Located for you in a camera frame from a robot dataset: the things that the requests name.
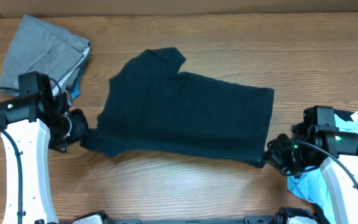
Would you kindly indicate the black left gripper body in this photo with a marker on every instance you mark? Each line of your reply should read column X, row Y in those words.
column 69, row 129

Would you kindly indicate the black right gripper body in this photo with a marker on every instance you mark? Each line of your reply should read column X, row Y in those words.
column 292, row 158

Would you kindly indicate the black t-shirt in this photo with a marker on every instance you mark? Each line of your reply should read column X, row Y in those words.
column 154, row 106

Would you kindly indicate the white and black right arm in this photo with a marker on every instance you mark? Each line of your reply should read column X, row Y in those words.
column 317, row 143

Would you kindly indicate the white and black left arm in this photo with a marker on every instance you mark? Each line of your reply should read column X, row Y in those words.
column 32, row 125

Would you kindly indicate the folded blue garment under shorts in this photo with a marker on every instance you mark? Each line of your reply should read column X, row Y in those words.
column 75, row 89

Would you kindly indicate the folded grey shorts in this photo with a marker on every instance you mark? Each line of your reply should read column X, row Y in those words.
column 39, row 46

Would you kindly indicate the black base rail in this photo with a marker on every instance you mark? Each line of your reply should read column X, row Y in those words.
column 285, row 215

